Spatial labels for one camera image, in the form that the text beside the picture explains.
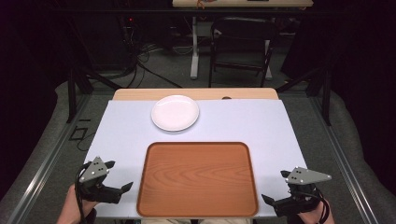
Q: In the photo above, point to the white table mat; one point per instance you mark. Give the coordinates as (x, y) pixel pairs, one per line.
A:
(267, 133)

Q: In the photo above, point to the black flat floor bracket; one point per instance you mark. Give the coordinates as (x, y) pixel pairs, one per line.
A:
(77, 133)

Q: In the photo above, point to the white-legged wooden desk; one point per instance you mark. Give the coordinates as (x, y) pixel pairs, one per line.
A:
(194, 56)

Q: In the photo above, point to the orange item on desk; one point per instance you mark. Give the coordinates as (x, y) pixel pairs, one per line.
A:
(201, 3)

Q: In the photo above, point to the person's right hand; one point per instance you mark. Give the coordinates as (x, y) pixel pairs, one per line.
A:
(317, 216)

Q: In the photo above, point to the black metal stand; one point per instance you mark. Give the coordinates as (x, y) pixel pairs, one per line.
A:
(326, 99)
(72, 99)

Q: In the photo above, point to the aluminium floor rail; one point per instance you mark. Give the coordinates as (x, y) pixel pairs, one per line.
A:
(46, 161)
(345, 161)

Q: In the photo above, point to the white round plate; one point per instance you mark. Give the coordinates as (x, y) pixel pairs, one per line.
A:
(175, 112)

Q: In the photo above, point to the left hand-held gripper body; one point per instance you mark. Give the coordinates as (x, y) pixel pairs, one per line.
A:
(93, 170)

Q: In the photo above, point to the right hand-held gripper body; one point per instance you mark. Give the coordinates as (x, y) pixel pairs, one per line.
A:
(305, 177)

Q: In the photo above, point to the person's left hand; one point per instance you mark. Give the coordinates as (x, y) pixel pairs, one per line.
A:
(71, 209)

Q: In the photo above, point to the black folding chair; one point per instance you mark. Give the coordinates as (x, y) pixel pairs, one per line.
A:
(244, 31)

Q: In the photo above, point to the brown wooden tray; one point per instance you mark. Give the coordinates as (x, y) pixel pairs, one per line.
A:
(197, 179)

